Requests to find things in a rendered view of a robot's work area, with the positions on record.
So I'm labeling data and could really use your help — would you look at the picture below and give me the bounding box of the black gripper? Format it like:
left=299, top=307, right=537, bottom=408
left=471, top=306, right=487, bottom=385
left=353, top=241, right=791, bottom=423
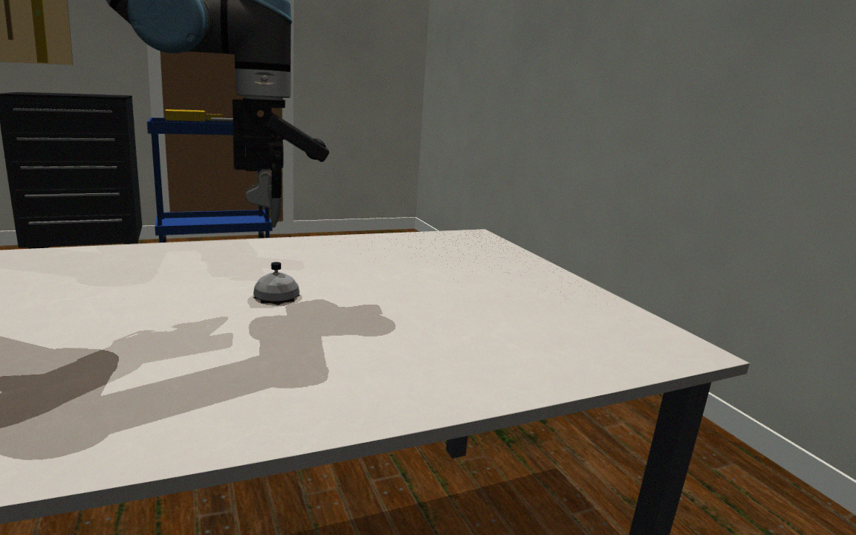
left=233, top=98, right=285, bottom=227

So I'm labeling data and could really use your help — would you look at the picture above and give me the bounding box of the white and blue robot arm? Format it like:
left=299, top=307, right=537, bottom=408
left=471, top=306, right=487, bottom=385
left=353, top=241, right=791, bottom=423
left=106, top=0, right=329, bottom=162

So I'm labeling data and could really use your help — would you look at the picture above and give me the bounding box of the grey service bell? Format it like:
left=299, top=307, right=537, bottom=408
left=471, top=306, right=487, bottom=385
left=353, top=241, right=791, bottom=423
left=253, top=262, right=299, bottom=305

